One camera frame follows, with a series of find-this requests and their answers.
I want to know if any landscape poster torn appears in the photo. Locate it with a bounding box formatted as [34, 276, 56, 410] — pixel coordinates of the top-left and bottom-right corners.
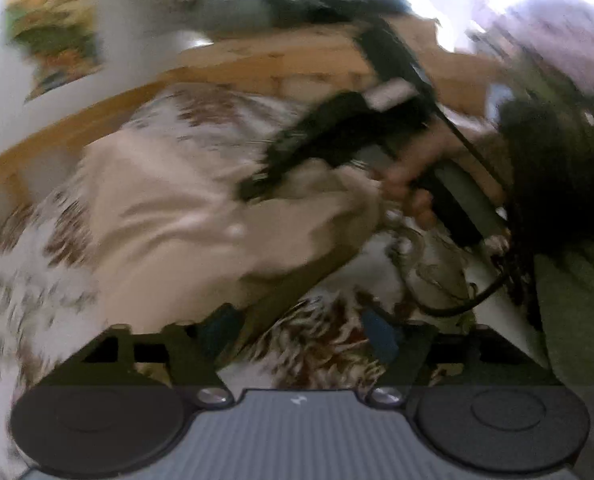
[4, 0, 103, 101]

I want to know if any wooden bed frame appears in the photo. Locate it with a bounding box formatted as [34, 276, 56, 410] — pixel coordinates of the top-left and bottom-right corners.
[0, 16, 503, 206]

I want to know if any person right hand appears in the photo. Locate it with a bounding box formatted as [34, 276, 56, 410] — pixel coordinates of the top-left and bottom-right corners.
[381, 119, 512, 231]

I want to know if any floral white bedspread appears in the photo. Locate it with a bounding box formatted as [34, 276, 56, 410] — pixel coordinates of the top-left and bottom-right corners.
[0, 81, 528, 480]

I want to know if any beige garment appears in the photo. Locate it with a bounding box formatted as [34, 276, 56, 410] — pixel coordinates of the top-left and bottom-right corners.
[82, 129, 381, 336]

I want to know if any black cable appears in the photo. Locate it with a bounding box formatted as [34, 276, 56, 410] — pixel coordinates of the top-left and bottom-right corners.
[376, 19, 518, 319]

